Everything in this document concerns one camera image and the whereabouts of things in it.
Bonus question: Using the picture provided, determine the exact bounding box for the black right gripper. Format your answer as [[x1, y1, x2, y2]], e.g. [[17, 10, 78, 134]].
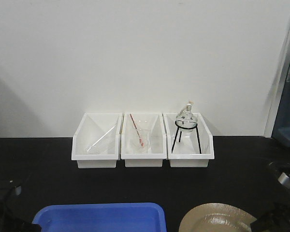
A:
[[251, 162, 290, 232]]

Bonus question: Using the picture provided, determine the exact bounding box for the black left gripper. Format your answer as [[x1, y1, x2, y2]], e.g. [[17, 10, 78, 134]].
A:
[[0, 180, 22, 232]]

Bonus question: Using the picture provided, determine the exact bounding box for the beige plate black rim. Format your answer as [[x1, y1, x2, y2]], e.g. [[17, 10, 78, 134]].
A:
[[179, 203, 256, 232]]

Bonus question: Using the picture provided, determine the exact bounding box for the blue plastic tray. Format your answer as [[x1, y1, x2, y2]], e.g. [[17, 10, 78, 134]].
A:
[[32, 203, 167, 232]]

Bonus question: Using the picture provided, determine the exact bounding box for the white storage bin right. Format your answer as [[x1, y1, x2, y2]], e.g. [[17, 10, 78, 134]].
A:
[[163, 113, 215, 168]]

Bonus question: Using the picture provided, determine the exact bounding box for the white storage bin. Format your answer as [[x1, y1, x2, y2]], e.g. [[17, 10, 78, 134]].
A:
[[72, 113, 123, 169], [120, 113, 167, 168], [163, 113, 215, 168]]

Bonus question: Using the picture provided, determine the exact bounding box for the white storage bin left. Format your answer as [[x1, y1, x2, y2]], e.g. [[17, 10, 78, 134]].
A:
[[72, 113, 123, 169]]

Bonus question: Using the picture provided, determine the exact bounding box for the glass stirring rod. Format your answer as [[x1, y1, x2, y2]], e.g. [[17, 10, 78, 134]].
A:
[[85, 124, 117, 155]]

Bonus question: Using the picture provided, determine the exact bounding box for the glass alcohol lamp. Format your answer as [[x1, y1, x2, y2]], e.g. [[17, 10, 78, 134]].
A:
[[175, 101, 197, 132]]

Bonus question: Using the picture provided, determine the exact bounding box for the white storage bin middle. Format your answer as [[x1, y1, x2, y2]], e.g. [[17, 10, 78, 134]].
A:
[[120, 113, 167, 168]]

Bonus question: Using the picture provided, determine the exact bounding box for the small glass beaker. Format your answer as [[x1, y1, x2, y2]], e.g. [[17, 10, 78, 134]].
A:
[[132, 130, 149, 154]]

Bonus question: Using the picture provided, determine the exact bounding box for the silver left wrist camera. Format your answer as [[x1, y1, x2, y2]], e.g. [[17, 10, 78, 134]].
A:
[[277, 172, 290, 189]]

